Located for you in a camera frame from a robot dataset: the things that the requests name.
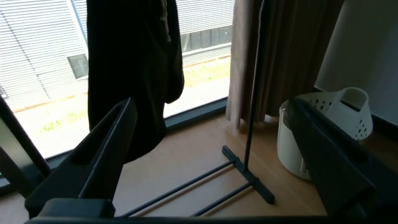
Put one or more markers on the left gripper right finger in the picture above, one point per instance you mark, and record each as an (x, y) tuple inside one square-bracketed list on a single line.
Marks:
[(342, 180)]

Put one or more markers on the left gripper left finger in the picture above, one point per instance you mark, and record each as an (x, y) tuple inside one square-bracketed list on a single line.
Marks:
[(99, 186)]

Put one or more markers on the black garment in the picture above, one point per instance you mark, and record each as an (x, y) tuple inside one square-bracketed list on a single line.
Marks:
[(124, 62)]

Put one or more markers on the white laundry basket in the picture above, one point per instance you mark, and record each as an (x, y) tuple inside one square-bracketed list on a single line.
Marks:
[(348, 115)]

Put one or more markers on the black clothes rack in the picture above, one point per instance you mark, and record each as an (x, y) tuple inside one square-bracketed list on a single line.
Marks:
[(254, 93)]

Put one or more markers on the brown curtain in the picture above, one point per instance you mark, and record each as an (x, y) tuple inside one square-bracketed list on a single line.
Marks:
[(289, 46)]

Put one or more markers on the window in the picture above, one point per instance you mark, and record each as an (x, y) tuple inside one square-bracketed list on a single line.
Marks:
[(40, 46)]

